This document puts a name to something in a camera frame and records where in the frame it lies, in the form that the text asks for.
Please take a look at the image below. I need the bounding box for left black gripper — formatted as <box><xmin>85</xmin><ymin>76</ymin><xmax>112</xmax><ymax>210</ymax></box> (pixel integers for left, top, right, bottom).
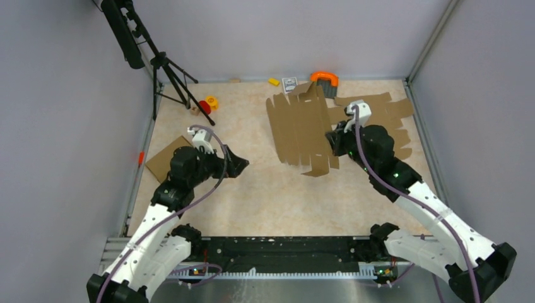
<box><xmin>188</xmin><ymin>144</ymin><xmax>249</xmax><ymax>187</ymax></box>

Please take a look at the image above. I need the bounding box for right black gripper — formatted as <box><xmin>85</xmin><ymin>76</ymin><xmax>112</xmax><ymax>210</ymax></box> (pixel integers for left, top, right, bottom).
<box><xmin>326</xmin><ymin>118</ymin><xmax>376</xmax><ymax>174</ymax></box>

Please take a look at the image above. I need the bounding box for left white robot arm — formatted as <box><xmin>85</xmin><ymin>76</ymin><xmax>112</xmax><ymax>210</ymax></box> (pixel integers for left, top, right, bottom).
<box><xmin>86</xmin><ymin>145</ymin><xmax>249</xmax><ymax>302</ymax></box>

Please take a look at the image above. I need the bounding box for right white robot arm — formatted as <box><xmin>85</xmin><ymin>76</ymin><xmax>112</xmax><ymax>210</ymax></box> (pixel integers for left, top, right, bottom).
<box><xmin>325</xmin><ymin>121</ymin><xmax>517</xmax><ymax>302</ymax></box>

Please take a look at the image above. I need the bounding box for folded brown cardboard box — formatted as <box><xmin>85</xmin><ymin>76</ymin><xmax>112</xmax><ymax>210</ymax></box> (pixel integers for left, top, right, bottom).
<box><xmin>145</xmin><ymin>136</ymin><xmax>192</xmax><ymax>183</ymax></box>

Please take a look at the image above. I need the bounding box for stack of flat cardboard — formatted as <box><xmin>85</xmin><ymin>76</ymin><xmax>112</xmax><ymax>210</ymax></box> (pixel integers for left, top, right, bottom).
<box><xmin>327</xmin><ymin>92</ymin><xmax>414</xmax><ymax>160</ymax></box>

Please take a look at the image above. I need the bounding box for yellow round disc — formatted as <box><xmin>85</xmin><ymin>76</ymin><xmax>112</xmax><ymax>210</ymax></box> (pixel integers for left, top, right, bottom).
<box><xmin>205</xmin><ymin>95</ymin><xmax>219</xmax><ymax>110</ymax></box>

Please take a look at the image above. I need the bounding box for red round disc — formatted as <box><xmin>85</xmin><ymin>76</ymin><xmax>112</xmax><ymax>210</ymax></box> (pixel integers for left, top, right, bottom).
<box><xmin>199</xmin><ymin>100</ymin><xmax>212</xmax><ymax>115</ymax></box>

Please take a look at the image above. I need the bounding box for dark grey building plate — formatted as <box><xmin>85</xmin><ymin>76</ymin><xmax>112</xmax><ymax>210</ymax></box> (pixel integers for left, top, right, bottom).
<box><xmin>317</xmin><ymin>80</ymin><xmax>338</xmax><ymax>99</ymax></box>

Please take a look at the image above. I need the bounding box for orange U-shaped toy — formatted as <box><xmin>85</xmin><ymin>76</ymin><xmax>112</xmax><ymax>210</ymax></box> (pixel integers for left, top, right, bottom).
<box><xmin>310</xmin><ymin>71</ymin><xmax>339</xmax><ymax>87</ymax></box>

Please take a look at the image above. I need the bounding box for yellow toy block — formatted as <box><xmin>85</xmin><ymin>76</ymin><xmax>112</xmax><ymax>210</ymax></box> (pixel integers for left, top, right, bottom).
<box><xmin>268</xmin><ymin>78</ymin><xmax>280</xmax><ymax>86</ymax></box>

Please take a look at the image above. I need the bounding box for playing card deck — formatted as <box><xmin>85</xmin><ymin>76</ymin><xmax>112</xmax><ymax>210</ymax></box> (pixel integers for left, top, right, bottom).
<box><xmin>281</xmin><ymin>77</ymin><xmax>298</xmax><ymax>95</ymax></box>

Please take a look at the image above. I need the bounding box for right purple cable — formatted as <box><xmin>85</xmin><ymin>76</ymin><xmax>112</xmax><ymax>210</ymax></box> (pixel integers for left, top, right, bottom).
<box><xmin>351</xmin><ymin>104</ymin><xmax>481</xmax><ymax>303</ymax></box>

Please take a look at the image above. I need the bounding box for purple cable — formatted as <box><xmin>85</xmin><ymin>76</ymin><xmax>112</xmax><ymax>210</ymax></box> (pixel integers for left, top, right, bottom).
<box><xmin>96</xmin><ymin>124</ymin><xmax>230</xmax><ymax>303</ymax></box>
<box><xmin>351</xmin><ymin>104</ymin><xmax>481</xmax><ymax>303</ymax></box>

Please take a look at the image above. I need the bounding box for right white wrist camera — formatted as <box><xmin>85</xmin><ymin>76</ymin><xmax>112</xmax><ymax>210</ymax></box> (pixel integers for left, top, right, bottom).
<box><xmin>344</xmin><ymin>100</ymin><xmax>372</xmax><ymax>133</ymax></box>

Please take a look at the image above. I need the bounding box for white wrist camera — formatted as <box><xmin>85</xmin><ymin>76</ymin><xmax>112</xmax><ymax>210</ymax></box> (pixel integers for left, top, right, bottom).
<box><xmin>187</xmin><ymin>127</ymin><xmax>216</xmax><ymax>154</ymax></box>
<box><xmin>344</xmin><ymin>100</ymin><xmax>372</xmax><ymax>133</ymax></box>

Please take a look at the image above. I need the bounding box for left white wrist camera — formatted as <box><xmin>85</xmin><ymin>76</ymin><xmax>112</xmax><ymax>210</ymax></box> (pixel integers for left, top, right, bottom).
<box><xmin>187</xmin><ymin>127</ymin><xmax>216</xmax><ymax>154</ymax></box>

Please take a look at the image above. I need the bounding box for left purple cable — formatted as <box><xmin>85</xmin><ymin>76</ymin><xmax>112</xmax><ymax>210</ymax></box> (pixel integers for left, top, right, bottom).
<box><xmin>96</xmin><ymin>124</ymin><xmax>230</xmax><ymax>303</ymax></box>

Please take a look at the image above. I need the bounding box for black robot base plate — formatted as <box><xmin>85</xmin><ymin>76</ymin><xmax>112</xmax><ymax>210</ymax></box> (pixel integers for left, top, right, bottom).
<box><xmin>186</xmin><ymin>236</ymin><xmax>402</xmax><ymax>278</ymax></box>

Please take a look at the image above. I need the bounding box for black camera tripod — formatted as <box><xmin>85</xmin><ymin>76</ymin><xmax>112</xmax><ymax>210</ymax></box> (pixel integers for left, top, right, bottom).
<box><xmin>95</xmin><ymin>0</ymin><xmax>216</xmax><ymax>126</ymax></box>

